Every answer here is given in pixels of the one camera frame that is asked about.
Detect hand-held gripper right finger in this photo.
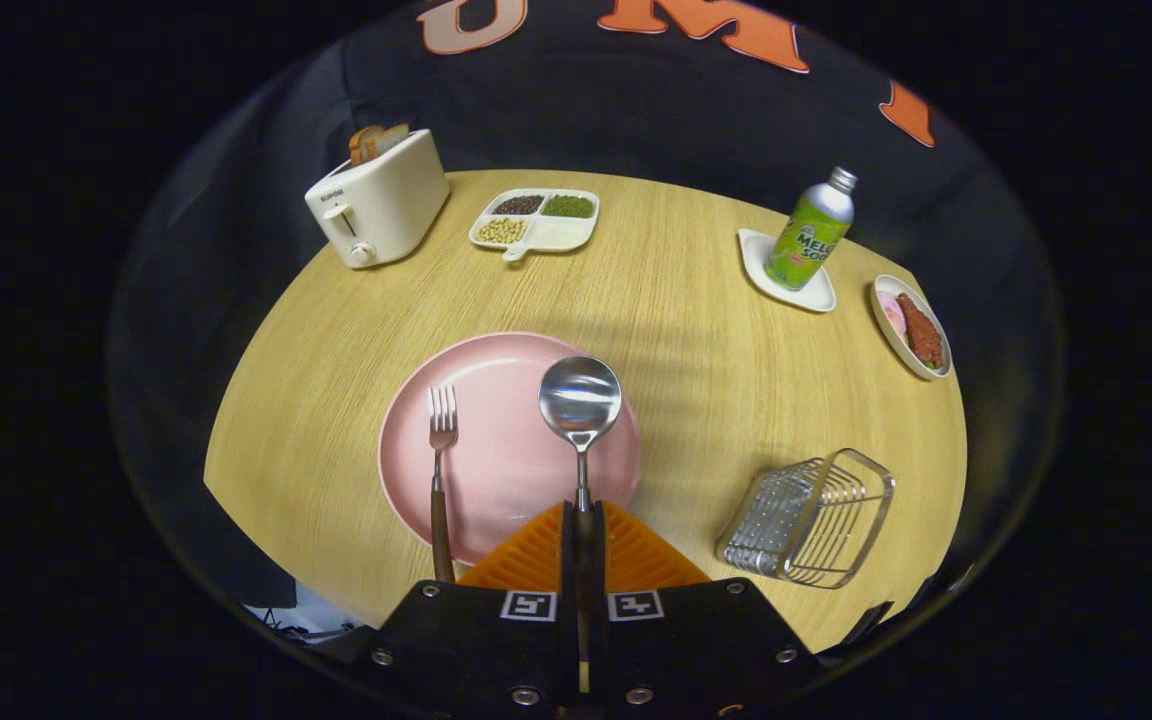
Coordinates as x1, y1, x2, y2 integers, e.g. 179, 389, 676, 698
588, 500, 827, 716

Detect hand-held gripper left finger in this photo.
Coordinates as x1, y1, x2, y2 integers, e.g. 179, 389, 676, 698
351, 500, 579, 716

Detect metal spoon with wooden handle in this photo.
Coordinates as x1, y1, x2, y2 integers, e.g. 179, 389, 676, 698
538, 356, 624, 693

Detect fork with wooden handle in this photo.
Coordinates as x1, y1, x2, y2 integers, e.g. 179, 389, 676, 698
427, 386, 460, 584

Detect pink plate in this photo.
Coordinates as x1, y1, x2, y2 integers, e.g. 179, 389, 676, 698
378, 332, 642, 566

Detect white divided snack dish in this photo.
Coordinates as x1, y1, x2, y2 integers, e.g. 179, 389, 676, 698
468, 188, 601, 262

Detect white square coaster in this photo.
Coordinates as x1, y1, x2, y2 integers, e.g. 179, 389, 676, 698
737, 229, 837, 314

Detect white oval dish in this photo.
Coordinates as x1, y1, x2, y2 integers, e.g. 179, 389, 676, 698
870, 274, 954, 381

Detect green soda bottle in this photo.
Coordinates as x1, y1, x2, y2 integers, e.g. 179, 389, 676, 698
764, 166, 859, 292

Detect red meat piece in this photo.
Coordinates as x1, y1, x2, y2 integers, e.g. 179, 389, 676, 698
896, 292, 945, 369

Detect white toaster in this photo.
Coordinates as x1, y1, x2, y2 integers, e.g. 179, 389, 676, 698
304, 128, 451, 269

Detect metal wire cutlery rack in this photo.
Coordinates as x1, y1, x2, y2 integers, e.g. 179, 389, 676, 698
716, 448, 897, 589

